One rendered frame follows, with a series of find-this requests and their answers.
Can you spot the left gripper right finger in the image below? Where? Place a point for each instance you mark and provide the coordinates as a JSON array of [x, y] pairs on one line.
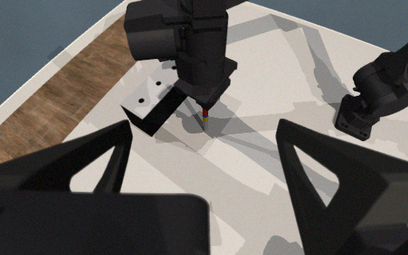
[[373, 187]]

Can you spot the red striped pin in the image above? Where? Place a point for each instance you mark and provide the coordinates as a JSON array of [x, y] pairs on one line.
[[205, 120]]

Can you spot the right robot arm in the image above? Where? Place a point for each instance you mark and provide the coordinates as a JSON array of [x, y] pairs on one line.
[[153, 32]]

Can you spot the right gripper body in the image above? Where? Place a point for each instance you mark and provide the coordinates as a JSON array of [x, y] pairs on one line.
[[211, 80]]

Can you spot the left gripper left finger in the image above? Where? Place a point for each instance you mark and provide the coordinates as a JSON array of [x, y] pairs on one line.
[[52, 168]]

